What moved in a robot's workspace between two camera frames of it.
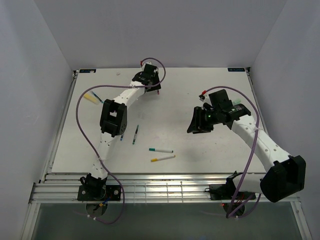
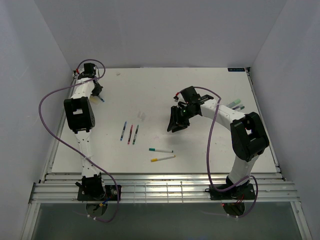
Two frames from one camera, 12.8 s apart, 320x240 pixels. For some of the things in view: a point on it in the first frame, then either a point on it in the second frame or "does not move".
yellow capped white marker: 155,159 does not move
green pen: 134,139 does not move
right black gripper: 197,125 -> 175,124
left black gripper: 156,81 -> 97,91
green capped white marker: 161,150 does not move
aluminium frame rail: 142,188 does not move
